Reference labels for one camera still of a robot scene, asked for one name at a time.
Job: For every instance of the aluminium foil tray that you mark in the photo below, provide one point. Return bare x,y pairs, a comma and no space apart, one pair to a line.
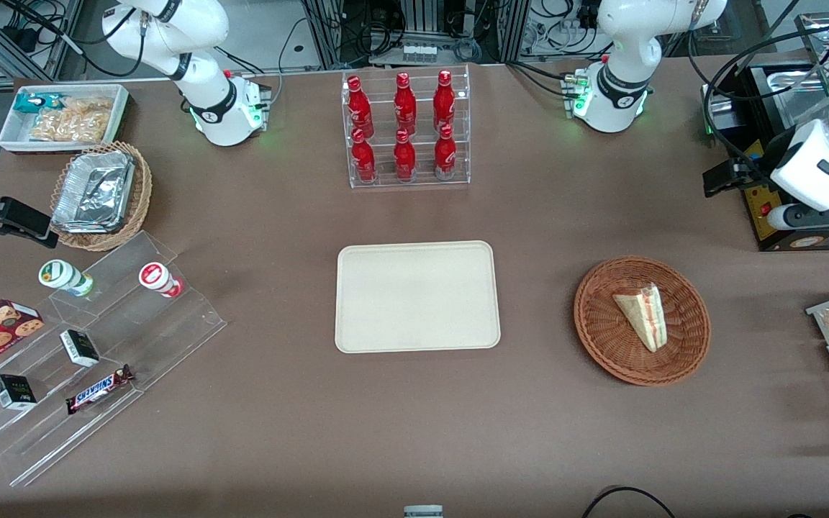
94,191

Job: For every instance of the red cola bottle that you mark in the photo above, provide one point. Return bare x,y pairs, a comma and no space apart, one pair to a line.
363,158
404,158
359,108
405,104
445,155
444,102

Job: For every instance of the teal snack packet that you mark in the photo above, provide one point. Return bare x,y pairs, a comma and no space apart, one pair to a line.
33,102

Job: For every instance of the white power strip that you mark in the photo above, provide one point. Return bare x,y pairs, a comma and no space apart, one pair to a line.
419,52

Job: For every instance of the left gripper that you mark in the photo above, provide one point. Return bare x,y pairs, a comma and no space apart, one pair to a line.
758,170

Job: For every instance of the light oval wicker basket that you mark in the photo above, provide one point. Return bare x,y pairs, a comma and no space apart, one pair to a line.
142,187

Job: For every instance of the green lid yogurt cup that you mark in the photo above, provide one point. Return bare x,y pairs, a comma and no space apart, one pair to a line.
62,275

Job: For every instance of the brown snickers bar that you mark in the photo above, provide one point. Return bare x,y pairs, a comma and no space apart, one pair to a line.
98,390

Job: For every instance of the triangle sandwich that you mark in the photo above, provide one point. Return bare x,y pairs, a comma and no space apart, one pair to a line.
642,316

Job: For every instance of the clear acrylic stepped shelf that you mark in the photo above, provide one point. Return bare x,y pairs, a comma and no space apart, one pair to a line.
170,338

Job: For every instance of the small black white box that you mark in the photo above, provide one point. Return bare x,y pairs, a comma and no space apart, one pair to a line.
14,392
80,347

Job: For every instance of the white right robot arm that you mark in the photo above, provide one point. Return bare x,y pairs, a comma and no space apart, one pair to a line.
206,93

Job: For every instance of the red lid yogurt cup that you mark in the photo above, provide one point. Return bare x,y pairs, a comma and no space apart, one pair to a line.
155,277

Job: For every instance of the aluminium frame rail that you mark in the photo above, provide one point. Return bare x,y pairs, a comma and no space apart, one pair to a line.
4,43

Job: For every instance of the clear acrylic bottle rack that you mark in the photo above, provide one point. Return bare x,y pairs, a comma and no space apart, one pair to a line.
414,183

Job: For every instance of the black appliance with yellow panel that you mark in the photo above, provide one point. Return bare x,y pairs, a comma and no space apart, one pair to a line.
767,93

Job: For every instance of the round brown wicker basket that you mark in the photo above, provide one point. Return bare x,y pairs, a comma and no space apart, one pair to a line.
601,338

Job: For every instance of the beige rectangular serving tray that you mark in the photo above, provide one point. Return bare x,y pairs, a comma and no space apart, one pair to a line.
414,298

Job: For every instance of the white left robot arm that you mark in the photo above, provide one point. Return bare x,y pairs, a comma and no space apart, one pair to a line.
619,50

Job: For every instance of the small grey device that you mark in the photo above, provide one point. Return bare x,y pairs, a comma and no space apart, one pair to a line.
423,511

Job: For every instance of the white rectangular snack bin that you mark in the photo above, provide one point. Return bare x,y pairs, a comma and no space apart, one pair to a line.
15,133

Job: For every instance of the clear bag of chips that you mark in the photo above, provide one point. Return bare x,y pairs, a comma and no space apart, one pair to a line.
76,121

